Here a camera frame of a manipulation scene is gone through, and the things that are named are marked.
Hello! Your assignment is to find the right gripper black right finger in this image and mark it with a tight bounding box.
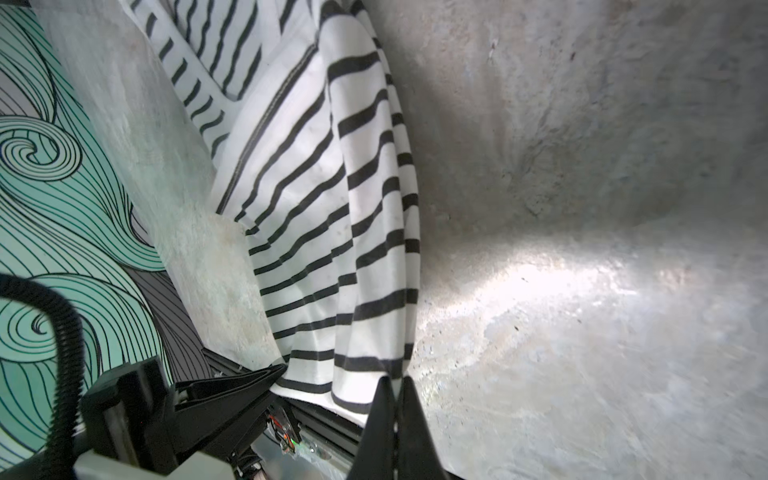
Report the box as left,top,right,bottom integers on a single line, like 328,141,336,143
396,377,449,480

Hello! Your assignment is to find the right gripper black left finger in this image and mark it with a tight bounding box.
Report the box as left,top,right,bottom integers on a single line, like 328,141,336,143
347,377,396,480

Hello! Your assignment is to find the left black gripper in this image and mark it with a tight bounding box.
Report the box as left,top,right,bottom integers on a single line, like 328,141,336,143
80,357,287,475

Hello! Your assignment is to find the black white striped tank top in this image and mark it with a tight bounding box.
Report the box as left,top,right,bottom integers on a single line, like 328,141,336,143
123,1,420,425

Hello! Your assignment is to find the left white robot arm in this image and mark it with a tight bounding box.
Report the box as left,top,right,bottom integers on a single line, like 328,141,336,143
1,272,283,479

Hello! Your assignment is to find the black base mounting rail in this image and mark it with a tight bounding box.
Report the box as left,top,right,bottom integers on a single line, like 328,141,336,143
202,348,363,462

